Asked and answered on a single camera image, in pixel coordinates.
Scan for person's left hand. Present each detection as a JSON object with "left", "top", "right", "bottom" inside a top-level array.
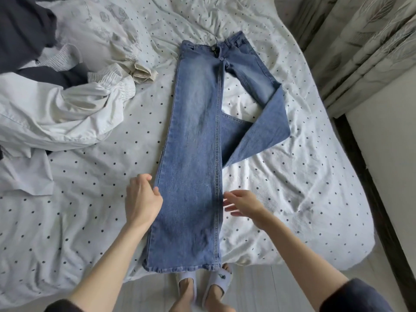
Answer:
[{"left": 125, "top": 173, "right": 164, "bottom": 232}]

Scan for person's right hand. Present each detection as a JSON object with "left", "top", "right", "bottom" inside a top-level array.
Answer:
[{"left": 223, "top": 189, "right": 270, "bottom": 229}]

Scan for blue jeans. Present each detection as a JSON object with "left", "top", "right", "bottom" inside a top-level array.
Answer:
[{"left": 142, "top": 31, "right": 292, "bottom": 273}]

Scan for light grey smocked garment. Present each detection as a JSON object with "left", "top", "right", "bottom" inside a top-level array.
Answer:
[{"left": 0, "top": 149, "right": 57, "bottom": 197}]

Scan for cream patterned pyjama top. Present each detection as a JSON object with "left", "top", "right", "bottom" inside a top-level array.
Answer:
[{"left": 39, "top": 0, "right": 165, "bottom": 86}]

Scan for black garment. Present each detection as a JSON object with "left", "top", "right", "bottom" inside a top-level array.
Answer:
[{"left": 0, "top": 0, "right": 89, "bottom": 89}]

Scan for person's right forearm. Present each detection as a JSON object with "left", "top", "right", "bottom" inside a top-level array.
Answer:
[{"left": 257, "top": 214, "right": 352, "bottom": 312}]

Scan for person's left forearm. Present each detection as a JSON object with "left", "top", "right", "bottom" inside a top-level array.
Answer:
[{"left": 68, "top": 221, "right": 153, "bottom": 312}]

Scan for white dotted bed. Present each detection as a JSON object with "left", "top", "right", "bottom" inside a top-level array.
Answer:
[{"left": 0, "top": 0, "right": 377, "bottom": 309}]

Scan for person's lower leg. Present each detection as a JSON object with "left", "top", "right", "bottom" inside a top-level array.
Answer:
[
  {"left": 170, "top": 277, "right": 196, "bottom": 312},
  {"left": 203, "top": 283, "right": 236, "bottom": 312}
]

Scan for person's black left sleeve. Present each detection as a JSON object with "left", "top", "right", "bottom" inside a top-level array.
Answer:
[{"left": 44, "top": 299, "right": 85, "bottom": 312}]

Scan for person's black sleeve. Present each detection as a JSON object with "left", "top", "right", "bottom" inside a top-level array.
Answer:
[
  {"left": 320, "top": 277, "right": 395, "bottom": 312},
  {"left": 44, "top": 299, "right": 85, "bottom": 312}
]

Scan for person's black right sleeve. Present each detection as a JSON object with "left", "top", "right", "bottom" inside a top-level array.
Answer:
[{"left": 320, "top": 277, "right": 395, "bottom": 312}]

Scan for striped beige curtain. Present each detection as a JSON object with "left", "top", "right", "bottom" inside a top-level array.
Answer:
[{"left": 289, "top": 0, "right": 416, "bottom": 120}]

